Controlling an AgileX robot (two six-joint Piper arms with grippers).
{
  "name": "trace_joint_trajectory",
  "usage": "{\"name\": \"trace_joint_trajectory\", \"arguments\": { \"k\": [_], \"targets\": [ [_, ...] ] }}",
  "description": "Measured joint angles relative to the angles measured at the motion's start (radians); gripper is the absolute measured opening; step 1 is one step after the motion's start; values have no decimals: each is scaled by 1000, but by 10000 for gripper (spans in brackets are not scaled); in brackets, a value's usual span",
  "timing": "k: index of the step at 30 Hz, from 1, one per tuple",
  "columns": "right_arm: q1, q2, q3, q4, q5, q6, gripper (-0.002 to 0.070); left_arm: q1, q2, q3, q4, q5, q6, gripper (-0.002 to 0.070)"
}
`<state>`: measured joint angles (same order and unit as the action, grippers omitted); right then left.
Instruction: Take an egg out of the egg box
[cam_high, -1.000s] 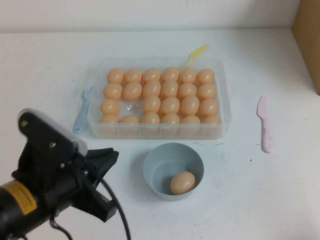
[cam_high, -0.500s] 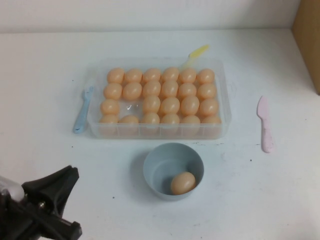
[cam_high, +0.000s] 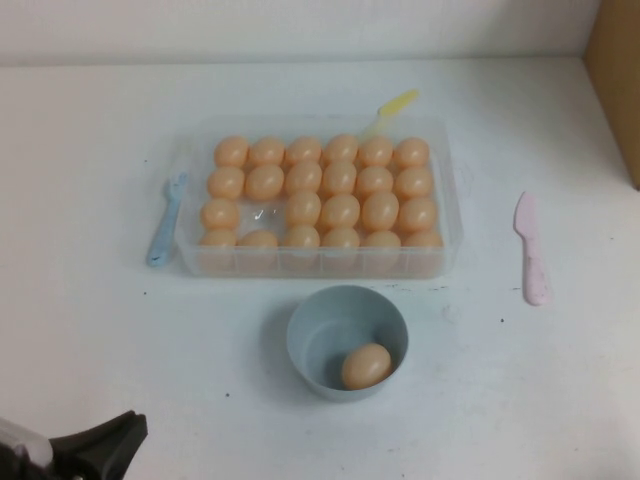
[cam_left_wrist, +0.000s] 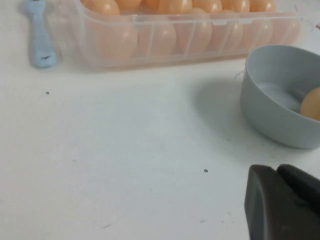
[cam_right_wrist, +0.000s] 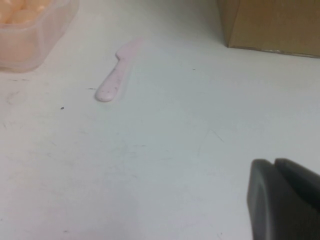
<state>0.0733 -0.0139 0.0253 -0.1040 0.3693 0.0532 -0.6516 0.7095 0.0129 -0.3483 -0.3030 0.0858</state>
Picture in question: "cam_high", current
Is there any pink plastic knife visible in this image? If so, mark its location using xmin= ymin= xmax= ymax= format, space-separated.
xmin=513 ymin=190 xmax=552 ymax=307

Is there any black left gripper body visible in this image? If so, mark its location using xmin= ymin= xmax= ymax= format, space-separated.
xmin=29 ymin=428 xmax=121 ymax=480

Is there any clear plastic egg box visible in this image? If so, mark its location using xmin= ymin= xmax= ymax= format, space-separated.
xmin=172 ymin=115 xmax=474 ymax=280

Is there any light blue plastic fork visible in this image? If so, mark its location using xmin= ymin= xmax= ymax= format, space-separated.
xmin=144 ymin=169 xmax=189 ymax=268

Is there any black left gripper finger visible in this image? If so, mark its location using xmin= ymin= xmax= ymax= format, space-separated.
xmin=87 ymin=410 xmax=149 ymax=474

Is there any brown cardboard box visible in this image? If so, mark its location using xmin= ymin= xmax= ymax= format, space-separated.
xmin=583 ymin=0 xmax=640 ymax=191

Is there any blue-grey round bowl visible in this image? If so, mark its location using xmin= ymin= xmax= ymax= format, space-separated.
xmin=284 ymin=284 xmax=410 ymax=403

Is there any orange plastic egg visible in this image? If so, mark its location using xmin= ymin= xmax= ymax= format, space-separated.
xmin=360 ymin=191 xmax=400 ymax=232
xmin=355 ymin=164 xmax=395 ymax=199
xmin=200 ymin=197 xmax=241 ymax=230
xmin=393 ymin=136 xmax=431 ymax=170
xmin=238 ymin=228 xmax=279 ymax=266
xmin=206 ymin=165 xmax=246 ymax=199
xmin=321 ymin=159 xmax=358 ymax=197
xmin=401 ymin=229 xmax=444 ymax=266
xmin=283 ymin=190 xmax=322 ymax=229
xmin=198 ymin=228 xmax=238 ymax=266
xmin=248 ymin=136 xmax=286 ymax=168
xmin=320 ymin=227 xmax=361 ymax=266
xmin=214 ymin=135 xmax=250 ymax=169
xmin=394 ymin=165 xmax=434 ymax=200
xmin=341 ymin=342 xmax=393 ymax=391
xmin=284 ymin=136 xmax=323 ymax=167
xmin=359 ymin=230 xmax=403 ymax=266
xmin=318 ymin=193 xmax=361 ymax=231
xmin=280 ymin=224 xmax=321 ymax=266
xmin=283 ymin=160 xmax=323 ymax=198
xmin=397 ymin=196 xmax=438 ymax=233
xmin=357 ymin=135 xmax=395 ymax=169
xmin=244 ymin=164 xmax=285 ymax=201
xmin=322 ymin=133 xmax=360 ymax=166

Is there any yellow plastic spoon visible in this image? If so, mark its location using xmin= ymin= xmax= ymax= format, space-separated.
xmin=357 ymin=89 xmax=420 ymax=141

